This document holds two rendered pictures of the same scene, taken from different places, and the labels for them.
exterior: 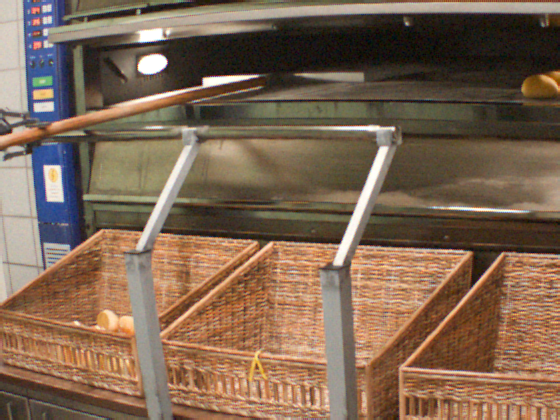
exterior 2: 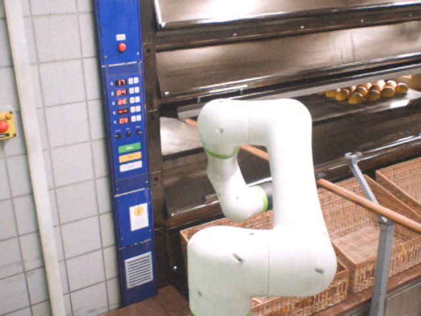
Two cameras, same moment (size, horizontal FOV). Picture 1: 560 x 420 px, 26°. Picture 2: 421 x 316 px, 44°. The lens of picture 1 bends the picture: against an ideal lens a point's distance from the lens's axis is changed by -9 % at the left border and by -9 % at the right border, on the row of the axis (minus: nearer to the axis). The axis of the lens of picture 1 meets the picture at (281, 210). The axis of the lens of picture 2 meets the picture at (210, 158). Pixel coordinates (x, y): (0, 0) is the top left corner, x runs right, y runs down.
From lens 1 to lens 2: 341 cm
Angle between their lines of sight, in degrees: 66
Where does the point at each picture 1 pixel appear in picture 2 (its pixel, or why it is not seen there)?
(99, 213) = (169, 222)
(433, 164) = (347, 143)
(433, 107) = (353, 118)
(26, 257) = (93, 279)
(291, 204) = not seen: hidden behind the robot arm
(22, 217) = (91, 252)
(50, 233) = (132, 251)
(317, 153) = not seen: hidden behind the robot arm
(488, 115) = (373, 116)
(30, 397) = not seen: outside the picture
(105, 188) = (181, 205)
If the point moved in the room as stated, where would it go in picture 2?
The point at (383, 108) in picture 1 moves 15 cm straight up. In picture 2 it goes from (334, 124) to (336, 95)
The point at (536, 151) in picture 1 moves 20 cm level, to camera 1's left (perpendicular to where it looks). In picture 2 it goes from (382, 126) to (379, 137)
